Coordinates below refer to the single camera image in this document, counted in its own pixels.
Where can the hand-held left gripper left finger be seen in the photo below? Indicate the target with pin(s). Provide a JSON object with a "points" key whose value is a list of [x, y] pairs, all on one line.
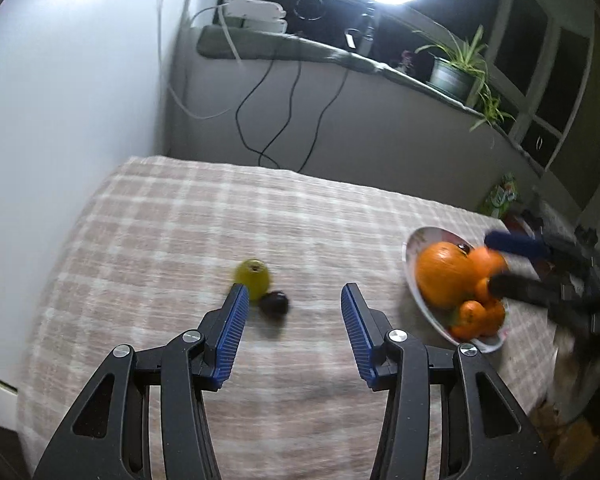
{"points": [[230, 335]]}

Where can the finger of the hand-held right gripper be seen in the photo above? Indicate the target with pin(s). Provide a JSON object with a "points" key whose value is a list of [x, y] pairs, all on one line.
{"points": [[520, 288], [515, 245]]}

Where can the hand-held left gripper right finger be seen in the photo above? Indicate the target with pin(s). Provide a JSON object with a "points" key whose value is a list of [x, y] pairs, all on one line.
{"points": [[355, 335]]}

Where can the large smooth orange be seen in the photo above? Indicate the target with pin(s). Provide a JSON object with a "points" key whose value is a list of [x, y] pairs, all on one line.
{"points": [[487, 262]]}

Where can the small leafless tangerine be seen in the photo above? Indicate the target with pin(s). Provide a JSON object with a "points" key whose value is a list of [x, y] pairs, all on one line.
{"points": [[496, 316]]}

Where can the small kumquat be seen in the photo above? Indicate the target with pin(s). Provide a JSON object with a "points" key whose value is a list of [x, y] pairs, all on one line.
{"points": [[481, 290]]}

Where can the small tangerine with leaf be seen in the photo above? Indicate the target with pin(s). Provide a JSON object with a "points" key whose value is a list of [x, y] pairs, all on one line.
{"points": [[470, 317]]}

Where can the green grape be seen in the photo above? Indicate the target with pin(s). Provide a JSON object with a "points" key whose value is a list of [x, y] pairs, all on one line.
{"points": [[252, 275]]}

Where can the large bumpy orange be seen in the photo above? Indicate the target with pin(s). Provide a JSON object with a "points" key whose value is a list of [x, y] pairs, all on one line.
{"points": [[442, 275]]}

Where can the floral white plate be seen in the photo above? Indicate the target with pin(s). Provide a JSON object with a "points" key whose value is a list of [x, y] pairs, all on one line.
{"points": [[422, 237]]}

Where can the green printed bag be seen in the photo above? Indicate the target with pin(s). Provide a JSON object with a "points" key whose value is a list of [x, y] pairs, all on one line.
{"points": [[502, 195]]}

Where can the pink checked tablecloth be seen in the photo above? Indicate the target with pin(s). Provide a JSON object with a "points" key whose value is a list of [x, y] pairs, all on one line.
{"points": [[180, 220]]}

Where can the potted spider plant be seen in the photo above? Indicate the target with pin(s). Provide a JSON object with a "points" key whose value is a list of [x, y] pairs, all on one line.
{"points": [[452, 75]]}

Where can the white refrigerator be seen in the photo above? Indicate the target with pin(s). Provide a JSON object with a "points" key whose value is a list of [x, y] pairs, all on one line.
{"points": [[55, 110]]}

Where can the white power strip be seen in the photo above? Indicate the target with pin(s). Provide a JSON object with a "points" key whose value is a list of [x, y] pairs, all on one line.
{"points": [[252, 10]]}

